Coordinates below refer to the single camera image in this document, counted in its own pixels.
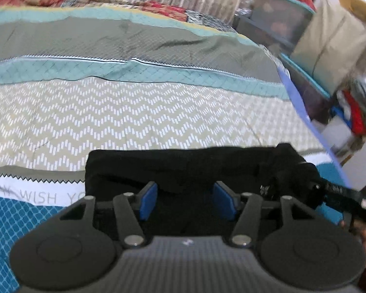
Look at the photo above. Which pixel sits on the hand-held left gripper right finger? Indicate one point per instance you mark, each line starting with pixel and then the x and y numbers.
pixel 224 202

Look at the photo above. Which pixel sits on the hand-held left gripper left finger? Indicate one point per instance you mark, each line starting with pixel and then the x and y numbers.
pixel 148 200

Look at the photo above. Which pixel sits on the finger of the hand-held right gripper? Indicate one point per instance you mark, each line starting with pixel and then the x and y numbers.
pixel 358 224
pixel 341 193

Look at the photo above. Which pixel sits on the black pants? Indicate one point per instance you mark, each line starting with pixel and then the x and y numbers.
pixel 189 168

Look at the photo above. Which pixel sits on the pile of colourful clothes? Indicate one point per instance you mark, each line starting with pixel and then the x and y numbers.
pixel 356 119

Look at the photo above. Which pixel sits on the lavender bed sheet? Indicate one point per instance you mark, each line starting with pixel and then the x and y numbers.
pixel 305 113

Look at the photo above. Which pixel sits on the striped printed bedsheet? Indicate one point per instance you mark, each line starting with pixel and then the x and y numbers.
pixel 125 110

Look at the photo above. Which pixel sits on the teal lidded storage box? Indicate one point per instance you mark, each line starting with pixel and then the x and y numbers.
pixel 308 82

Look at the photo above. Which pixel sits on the beige fabric bag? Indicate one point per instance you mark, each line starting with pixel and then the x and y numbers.
pixel 332 45

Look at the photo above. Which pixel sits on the black white patterned cloth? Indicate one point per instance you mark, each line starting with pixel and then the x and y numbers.
pixel 210 21

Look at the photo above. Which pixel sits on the clear box with teal lid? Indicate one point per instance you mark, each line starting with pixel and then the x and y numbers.
pixel 280 13

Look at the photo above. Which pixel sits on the red floral quilt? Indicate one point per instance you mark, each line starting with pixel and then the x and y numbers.
pixel 79 1

